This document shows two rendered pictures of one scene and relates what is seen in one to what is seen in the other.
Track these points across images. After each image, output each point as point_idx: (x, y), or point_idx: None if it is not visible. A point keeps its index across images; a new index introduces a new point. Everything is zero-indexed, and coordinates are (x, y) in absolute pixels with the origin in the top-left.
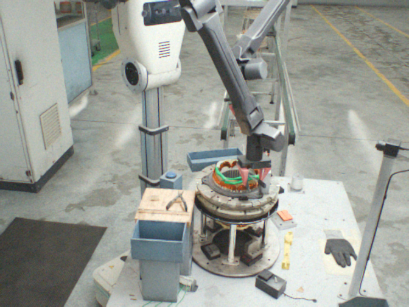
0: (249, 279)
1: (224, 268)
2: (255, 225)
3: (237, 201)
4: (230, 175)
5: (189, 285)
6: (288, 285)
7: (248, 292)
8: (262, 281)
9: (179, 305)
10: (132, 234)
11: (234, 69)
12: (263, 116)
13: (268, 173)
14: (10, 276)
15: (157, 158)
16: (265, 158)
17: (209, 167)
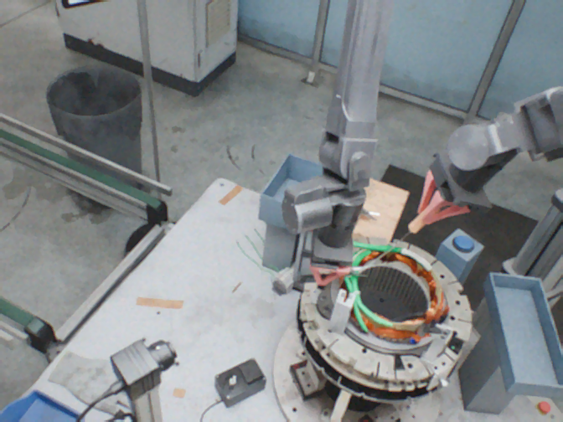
0: (269, 367)
1: (296, 333)
2: (383, 420)
3: (320, 272)
4: (423, 308)
5: (275, 276)
6: (233, 419)
7: (244, 353)
8: (242, 362)
9: (256, 267)
10: (297, 156)
11: (348, 29)
12: (340, 171)
13: (337, 298)
14: (505, 249)
15: (534, 244)
16: (327, 251)
17: (447, 275)
